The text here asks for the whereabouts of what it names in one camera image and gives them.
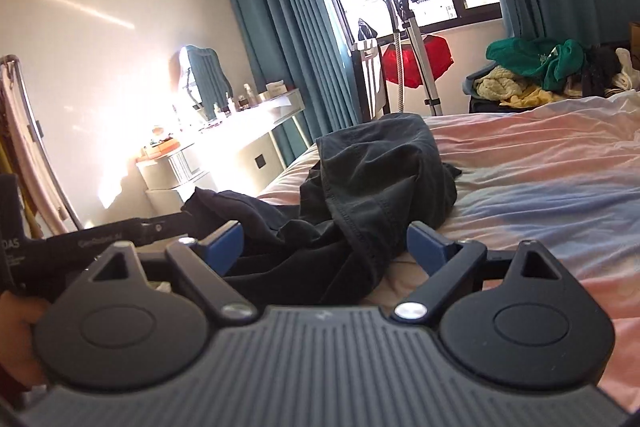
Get yellow cloth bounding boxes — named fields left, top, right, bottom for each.
left=500, top=87, right=568, bottom=108

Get cream knitted cloth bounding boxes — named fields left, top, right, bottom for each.
left=474, top=66, right=522, bottom=100

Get metal clothes rack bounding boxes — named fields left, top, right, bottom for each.
left=0, top=54, right=85, bottom=235

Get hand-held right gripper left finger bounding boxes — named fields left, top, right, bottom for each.
left=92, top=221, right=257, bottom=327

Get red cloth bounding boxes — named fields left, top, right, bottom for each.
left=381, top=34, right=455, bottom=89

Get wavy-edged vanity mirror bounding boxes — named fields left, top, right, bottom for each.
left=177, top=45, right=233, bottom=108

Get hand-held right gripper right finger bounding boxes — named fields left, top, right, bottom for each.
left=390, top=222, right=563, bottom=324

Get pastel bed blanket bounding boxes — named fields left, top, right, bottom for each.
left=257, top=88, right=640, bottom=414

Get white cloth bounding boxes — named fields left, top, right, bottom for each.
left=606, top=48, right=640, bottom=96

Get green garment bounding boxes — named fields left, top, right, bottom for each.
left=486, top=38, right=586, bottom=92

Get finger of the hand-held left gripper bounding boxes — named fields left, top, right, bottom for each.
left=136, top=213, right=198, bottom=245

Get black chair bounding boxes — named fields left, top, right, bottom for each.
left=351, top=38, right=392, bottom=120

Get white vanity desk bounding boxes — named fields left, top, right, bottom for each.
left=190, top=88, right=313, bottom=188

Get dark grey pants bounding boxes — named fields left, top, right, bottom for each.
left=299, top=113, right=463, bottom=304

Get person's left hand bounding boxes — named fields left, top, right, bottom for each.
left=0, top=291, right=52, bottom=389

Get white side cabinet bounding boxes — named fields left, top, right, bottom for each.
left=136, top=142, right=218, bottom=210

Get black cloth pile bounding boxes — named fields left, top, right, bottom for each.
left=580, top=46, right=622, bottom=96

